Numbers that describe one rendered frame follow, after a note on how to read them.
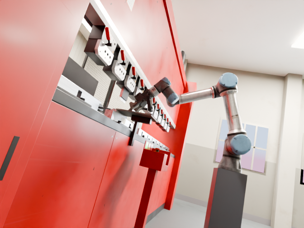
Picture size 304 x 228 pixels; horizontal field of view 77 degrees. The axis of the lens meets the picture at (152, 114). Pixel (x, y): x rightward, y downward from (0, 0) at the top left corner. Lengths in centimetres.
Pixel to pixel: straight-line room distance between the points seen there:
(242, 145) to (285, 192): 384
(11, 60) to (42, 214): 56
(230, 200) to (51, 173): 101
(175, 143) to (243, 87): 266
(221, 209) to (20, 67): 123
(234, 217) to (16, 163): 117
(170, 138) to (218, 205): 229
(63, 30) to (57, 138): 37
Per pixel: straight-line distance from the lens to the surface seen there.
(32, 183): 77
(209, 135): 487
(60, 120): 76
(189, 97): 145
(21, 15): 53
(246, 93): 534
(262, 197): 507
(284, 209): 507
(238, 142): 126
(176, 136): 348
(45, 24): 56
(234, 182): 136
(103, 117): 98
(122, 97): 143
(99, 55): 109
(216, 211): 136
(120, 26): 129
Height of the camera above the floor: 73
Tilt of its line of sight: 13 degrees up
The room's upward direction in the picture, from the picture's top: 14 degrees clockwise
